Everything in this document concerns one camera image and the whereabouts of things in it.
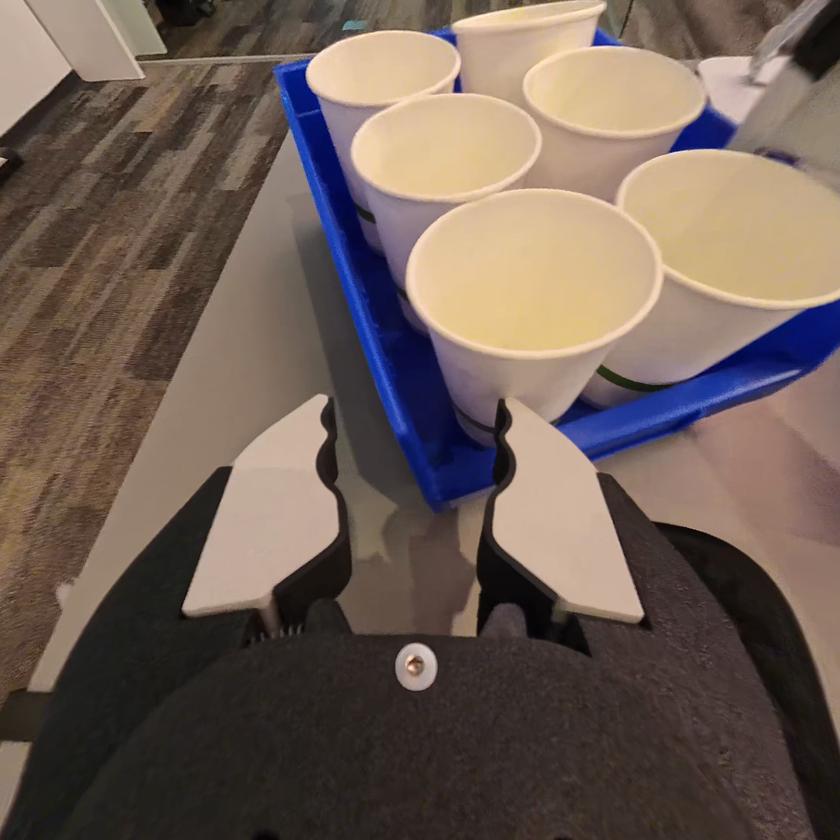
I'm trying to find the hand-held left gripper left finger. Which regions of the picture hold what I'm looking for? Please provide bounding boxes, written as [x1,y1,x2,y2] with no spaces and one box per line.
[182,394,353,636]

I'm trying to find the white stand base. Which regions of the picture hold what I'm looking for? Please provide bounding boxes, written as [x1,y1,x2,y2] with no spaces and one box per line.
[697,54,791,127]

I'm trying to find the wooden instruction board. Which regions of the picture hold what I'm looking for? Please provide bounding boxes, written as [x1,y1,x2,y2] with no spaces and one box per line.
[727,0,840,173]

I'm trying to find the white cabinet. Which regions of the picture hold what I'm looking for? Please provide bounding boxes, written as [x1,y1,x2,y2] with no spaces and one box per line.
[0,0,169,84]

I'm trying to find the black wrist rest pad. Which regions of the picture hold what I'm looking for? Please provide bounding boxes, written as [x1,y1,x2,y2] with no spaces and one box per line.
[656,521,829,815]

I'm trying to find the blue plastic bin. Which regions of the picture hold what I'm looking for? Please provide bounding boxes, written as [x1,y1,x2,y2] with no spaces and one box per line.
[273,26,840,514]

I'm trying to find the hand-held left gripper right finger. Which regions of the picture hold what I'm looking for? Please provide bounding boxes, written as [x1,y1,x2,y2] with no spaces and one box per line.
[477,397,644,639]

